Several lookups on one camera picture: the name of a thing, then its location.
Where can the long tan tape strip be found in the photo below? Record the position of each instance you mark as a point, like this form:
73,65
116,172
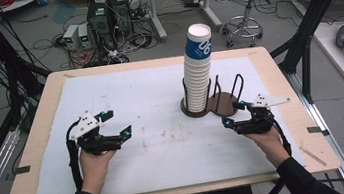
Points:
313,156

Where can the person's left hand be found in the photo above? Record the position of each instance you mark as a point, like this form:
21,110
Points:
94,169

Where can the black computer tower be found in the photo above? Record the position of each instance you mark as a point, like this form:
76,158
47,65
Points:
122,12
99,22

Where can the person's right hand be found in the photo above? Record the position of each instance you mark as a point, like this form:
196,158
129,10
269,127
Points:
272,146

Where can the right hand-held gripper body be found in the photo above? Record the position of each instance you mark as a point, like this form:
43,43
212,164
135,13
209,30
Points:
259,122

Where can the grey power supply unit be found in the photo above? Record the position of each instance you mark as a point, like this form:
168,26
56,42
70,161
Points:
84,36
71,36

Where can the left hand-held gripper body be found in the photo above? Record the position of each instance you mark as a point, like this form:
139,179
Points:
84,124

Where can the white foam mat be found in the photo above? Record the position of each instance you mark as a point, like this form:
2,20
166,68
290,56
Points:
145,90

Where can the white round table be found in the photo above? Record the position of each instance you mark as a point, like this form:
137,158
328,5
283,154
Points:
16,2

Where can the black tape cross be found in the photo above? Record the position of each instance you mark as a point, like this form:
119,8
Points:
329,179

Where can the white desk leg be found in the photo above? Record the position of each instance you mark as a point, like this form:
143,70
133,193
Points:
209,3
155,15

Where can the tan tape piece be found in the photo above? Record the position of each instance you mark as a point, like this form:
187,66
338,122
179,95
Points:
69,75

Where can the black tape piece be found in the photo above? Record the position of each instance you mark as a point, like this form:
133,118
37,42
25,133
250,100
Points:
317,130
22,169

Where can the black metal frame post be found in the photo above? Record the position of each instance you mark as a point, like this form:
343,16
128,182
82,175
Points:
319,7

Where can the stack of white paper cups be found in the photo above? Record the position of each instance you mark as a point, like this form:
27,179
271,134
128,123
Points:
198,86

